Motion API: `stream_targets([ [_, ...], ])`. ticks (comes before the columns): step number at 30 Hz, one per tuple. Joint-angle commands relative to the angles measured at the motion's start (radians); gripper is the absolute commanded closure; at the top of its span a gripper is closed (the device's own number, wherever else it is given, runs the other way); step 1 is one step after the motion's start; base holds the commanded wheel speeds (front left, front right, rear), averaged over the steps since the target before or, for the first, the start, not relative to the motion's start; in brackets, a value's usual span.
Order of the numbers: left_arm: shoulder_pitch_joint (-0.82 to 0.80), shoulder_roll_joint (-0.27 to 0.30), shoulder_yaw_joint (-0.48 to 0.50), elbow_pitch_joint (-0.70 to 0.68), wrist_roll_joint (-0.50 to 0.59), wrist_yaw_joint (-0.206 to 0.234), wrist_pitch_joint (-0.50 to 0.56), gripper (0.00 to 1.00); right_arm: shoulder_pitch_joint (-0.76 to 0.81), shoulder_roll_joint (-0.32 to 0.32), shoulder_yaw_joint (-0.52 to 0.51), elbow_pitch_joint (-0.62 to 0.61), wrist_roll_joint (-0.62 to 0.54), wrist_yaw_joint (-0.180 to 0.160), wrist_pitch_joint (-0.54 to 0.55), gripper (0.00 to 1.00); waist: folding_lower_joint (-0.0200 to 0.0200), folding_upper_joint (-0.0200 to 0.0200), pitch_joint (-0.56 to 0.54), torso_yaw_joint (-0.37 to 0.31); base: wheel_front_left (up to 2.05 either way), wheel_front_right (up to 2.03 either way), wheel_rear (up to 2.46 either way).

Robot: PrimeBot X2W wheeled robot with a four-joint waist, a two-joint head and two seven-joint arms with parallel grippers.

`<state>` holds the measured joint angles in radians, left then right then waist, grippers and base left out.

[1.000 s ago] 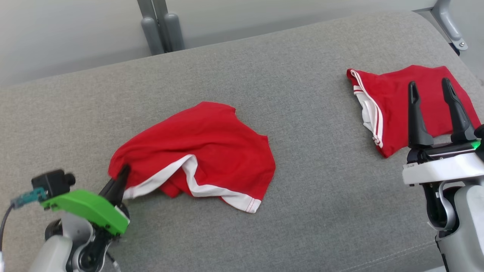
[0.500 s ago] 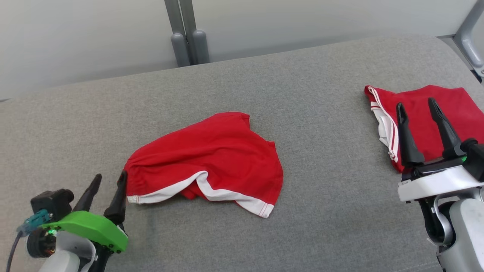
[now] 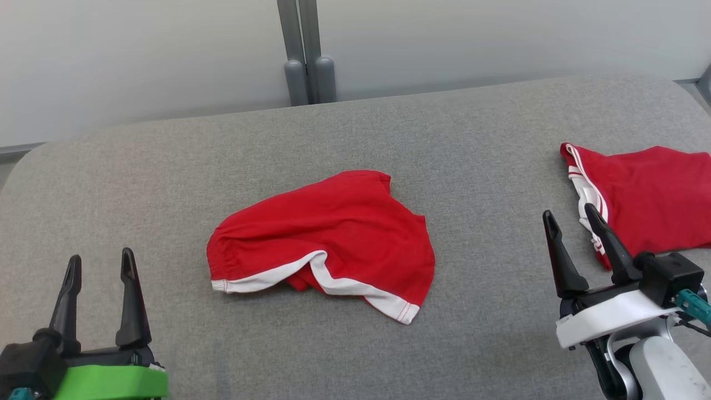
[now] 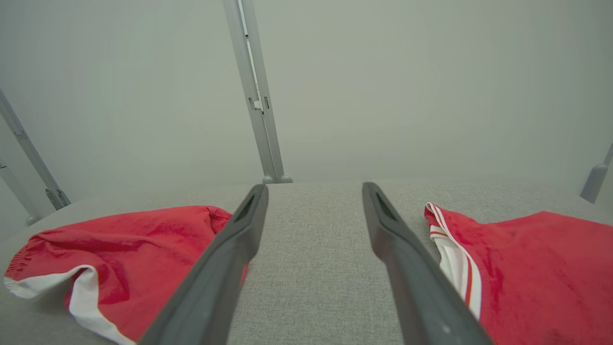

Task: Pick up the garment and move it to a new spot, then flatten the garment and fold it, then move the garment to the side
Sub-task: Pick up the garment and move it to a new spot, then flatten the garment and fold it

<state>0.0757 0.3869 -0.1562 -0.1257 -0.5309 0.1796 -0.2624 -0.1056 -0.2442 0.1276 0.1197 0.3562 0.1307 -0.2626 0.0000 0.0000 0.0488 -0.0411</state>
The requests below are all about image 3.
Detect red Bulls basketball jersey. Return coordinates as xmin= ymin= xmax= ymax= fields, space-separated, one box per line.
xmin=560 ymin=143 xmax=711 ymax=271

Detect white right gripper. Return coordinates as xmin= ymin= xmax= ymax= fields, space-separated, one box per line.
xmin=543 ymin=203 xmax=681 ymax=351

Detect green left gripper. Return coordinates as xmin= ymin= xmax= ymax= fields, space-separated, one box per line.
xmin=49 ymin=248 xmax=169 ymax=400

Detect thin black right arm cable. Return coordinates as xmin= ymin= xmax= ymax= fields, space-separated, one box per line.
xmin=675 ymin=311 xmax=711 ymax=338

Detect grey partition post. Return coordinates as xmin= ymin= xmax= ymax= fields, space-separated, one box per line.
xmin=298 ymin=0 xmax=338 ymax=104
xmin=277 ymin=0 xmax=309 ymax=107

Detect red shorts with white trim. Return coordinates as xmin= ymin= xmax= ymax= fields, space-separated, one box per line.
xmin=207 ymin=170 xmax=435 ymax=325

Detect teal right camera cable connector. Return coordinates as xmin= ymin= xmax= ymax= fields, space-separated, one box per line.
xmin=676 ymin=289 xmax=711 ymax=328

